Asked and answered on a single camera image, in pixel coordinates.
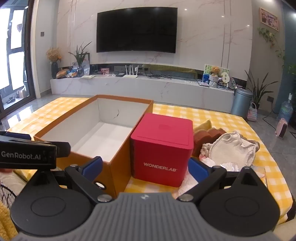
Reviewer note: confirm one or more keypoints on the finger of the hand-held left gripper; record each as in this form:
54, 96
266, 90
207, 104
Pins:
18, 135
63, 150

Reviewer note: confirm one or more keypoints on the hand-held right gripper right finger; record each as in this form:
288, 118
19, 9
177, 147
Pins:
197, 168

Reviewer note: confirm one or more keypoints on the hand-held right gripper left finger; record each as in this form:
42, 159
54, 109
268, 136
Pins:
92, 165

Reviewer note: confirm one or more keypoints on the orange cardboard box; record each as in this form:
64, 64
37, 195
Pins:
120, 171

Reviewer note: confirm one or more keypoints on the brown bear-shaped sponge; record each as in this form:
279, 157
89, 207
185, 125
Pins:
203, 138

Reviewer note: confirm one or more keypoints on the cream cloth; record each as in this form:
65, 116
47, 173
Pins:
231, 148

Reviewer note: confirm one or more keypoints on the pink and white crochet piece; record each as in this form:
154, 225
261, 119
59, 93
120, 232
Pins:
205, 148

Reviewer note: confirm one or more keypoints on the yellow cloth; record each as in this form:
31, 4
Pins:
203, 126

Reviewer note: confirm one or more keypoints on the red square box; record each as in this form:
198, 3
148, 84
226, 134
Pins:
159, 143

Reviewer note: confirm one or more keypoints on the yellow checkered blanket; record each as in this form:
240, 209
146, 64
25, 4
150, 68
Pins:
175, 111

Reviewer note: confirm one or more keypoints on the brown plush toy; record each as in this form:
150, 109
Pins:
255, 144

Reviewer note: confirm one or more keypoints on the yellow fuzzy throw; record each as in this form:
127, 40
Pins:
5, 220

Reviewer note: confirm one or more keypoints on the pastel woven bag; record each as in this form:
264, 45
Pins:
252, 113

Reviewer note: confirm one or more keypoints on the dark vase with dried flowers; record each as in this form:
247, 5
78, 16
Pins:
54, 67

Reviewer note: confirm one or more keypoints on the glass balcony door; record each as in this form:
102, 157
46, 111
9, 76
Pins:
13, 58

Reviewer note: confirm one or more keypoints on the grey metal trash can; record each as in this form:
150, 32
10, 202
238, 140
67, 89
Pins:
241, 103

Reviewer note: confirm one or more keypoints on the white marble television bench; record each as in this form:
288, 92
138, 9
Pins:
138, 89

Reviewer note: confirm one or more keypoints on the pink space heater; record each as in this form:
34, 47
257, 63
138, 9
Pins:
281, 128

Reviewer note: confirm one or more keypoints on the green orchid plant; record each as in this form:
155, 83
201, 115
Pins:
79, 56

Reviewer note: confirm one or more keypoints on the tall leafy floor plant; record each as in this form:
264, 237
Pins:
259, 92

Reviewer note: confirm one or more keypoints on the white router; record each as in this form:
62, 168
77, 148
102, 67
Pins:
130, 74

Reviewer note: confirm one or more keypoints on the small teddy bear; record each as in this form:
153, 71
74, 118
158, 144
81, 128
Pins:
215, 70

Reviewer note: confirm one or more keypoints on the blue water bottle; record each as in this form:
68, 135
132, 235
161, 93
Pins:
285, 110

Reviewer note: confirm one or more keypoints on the black flat television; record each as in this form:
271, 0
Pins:
136, 30

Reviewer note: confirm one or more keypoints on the trailing vine plant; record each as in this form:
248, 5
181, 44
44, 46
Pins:
268, 34

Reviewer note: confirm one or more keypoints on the framed wall picture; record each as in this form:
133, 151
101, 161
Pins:
269, 19

